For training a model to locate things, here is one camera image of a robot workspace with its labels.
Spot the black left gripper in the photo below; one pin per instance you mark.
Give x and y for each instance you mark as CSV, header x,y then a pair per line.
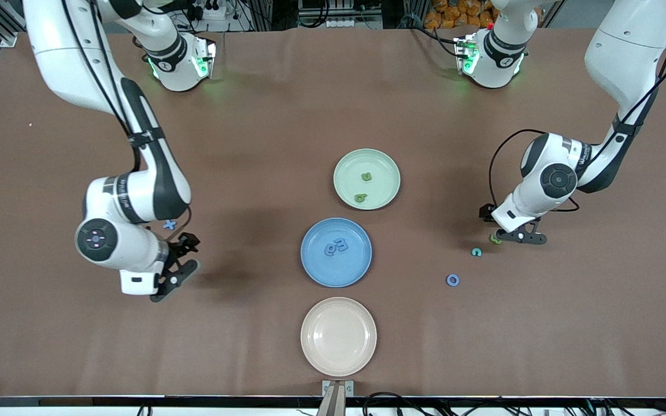
x,y
487,212

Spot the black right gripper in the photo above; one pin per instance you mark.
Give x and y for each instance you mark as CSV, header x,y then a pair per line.
x,y
183,245

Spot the blue foam letter X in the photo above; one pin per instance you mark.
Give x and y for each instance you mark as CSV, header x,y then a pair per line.
x,y
171,225

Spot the green foam letter P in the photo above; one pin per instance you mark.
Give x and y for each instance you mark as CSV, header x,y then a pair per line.
x,y
365,196

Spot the blue foam letter a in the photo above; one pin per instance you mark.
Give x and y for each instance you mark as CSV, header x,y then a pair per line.
x,y
333,252

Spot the blue foam letter E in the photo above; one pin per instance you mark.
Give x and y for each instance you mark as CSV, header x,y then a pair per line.
x,y
341,245

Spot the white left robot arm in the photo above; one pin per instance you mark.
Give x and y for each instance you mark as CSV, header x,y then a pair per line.
x,y
628,52

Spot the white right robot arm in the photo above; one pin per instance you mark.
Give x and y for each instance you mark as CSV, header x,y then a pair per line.
x,y
165,185

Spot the green foam letter B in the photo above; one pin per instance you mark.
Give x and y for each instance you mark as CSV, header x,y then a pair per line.
x,y
492,238

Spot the blue foam letter O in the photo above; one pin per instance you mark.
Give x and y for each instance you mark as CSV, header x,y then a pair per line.
x,y
448,280

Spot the light green plate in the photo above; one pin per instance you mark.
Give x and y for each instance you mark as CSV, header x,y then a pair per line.
x,y
382,173

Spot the brown table cover sheet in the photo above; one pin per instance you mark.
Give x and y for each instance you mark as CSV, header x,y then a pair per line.
x,y
281,144

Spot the blue plate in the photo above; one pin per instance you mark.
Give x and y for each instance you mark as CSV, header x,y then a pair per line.
x,y
336,271

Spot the beige plate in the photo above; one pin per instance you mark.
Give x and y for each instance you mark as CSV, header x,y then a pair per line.
x,y
339,337

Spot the bag of orange items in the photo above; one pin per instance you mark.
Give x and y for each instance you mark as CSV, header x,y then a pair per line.
x,y
454,14

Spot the white power strip with plugs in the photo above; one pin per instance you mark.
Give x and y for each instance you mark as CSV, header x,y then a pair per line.
x,y
211,12

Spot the grey metal mounting bracket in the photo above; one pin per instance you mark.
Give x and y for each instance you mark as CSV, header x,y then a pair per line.
x,y
337,398

